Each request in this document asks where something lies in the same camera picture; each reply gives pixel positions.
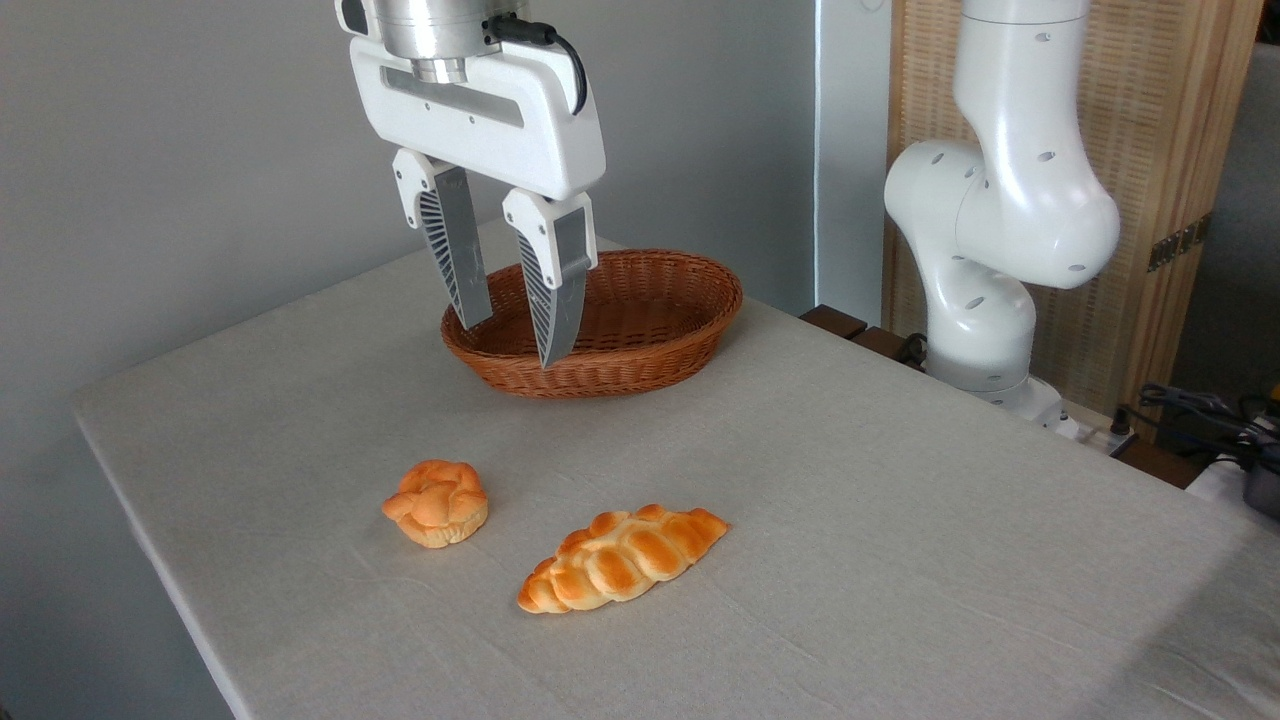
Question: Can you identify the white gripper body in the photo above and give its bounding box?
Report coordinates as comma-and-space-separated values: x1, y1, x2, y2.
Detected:
347, 37, 608, 202

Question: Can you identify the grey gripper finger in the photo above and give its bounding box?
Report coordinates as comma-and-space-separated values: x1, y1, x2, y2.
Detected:
391, 148, 494, 330
501, 188, 600, 370

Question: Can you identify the round knotted bread roll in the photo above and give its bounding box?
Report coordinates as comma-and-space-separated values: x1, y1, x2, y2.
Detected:
381, 459, 491, 550

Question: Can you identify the brown woven wicker basket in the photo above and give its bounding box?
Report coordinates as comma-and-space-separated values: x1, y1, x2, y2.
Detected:
441, 249, 745, 401

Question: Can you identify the long braided bread loaf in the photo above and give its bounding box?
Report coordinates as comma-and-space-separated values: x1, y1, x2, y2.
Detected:
516, 503, 731, 616

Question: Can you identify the grey tablecloth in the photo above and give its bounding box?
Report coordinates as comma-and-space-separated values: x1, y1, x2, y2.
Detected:
72, 212, 1280, 720

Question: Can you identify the black screen hinge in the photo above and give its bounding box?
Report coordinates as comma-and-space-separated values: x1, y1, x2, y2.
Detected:
1146, 212, 1214, 274

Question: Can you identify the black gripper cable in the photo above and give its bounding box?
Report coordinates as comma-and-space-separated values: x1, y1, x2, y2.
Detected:
486, 14, 590, 114

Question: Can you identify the black cable bundle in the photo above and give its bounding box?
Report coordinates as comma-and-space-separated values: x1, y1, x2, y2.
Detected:
1136, 382, 1280, 473

